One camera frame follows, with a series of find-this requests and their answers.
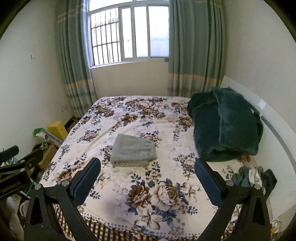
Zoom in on grey metal pipe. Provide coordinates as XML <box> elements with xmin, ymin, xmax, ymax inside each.
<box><xmin>33</xmin><ymin>127</ymin><xmax>63</xmax><ymax>147</ymax></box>

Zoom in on dark folded jeans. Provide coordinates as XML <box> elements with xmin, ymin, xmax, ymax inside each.
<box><xmin>258</xmin><ymin>169</ymin><xmax>278</xmax><ymax>198</ymax></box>

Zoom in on barred window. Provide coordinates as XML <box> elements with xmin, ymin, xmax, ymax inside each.
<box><xmin>87</xmin><ymin>0</ymin><xmax>170</xmax><ymax>69</ymax></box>

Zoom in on grey-green striped curtain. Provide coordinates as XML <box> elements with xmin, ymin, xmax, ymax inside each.
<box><xmin>57</xmin><ymin>0</ymin><xmax>98</xmax><ymax>119</ymax></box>
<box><xmin>167</xmin><ymin>0</ymin><xmax>226</xmax><ymax>99</ymax></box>

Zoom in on cardboard box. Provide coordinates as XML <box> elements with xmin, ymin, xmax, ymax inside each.
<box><xmin>37</xmin><ymin>145</ymin><xmax>58</xmax><ymax>171</ymax></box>

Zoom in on dark patterned cloth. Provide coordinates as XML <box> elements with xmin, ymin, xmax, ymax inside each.
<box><xmin>32</xmin><ymin>143</ymin><xmax>50</xmax><ymax>153</ymax></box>

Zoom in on dark green plush blanket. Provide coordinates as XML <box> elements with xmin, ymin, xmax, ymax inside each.
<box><xmin>187</xmin><ymin>86</ymin><xmax>264</xmax><ymax>162</ymax></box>

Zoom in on white folded cloth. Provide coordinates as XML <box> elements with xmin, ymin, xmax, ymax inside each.
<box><xmin>248</xmin><ymin>166</ymin><xmax>260</xmax><ymax>187</ymax></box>

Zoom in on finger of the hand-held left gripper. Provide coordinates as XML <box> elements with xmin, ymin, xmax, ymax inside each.
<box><xmin>0</xmin><ymin>148</ymin><xmax>44</xmax><ymax>178</ymax></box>
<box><xmin>0</xmin><ymin>145</ymin><xmax>19</xmax><ymax>163</ymax></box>

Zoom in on yellow box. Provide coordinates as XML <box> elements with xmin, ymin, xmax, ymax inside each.
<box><xmin>47</xmin><ymin>120</ymin><xmax>69</xmax><ymax>141</ymax></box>

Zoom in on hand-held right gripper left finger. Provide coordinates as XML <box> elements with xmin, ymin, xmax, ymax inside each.
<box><xmin>23</xmin><ymin>157</ymin><xmax>101</xmax><ymax>241</ymax></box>

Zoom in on grey fleece pants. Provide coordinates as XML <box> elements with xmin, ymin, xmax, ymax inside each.
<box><xmin>110</xmin><ymin>134</ymin><xmax>158</xmax><ymax>167</ymax></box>

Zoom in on white headboard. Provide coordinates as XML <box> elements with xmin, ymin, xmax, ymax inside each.
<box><xmin>220</xmin><ymin>75</ymin><xmax>296</xmax><ymax>210</ymax></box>

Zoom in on bed with floral sheet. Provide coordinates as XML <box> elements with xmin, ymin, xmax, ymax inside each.
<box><xmin>38</xmin><ymin>96</ymin><xmax>266</xmax><ymax>240</ymax></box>

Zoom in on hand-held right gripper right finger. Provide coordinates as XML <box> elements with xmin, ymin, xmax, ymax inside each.
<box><xmin>194</xmin><ymin>158</ymin><xmax>271</xmax><ymax>241</ymax></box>

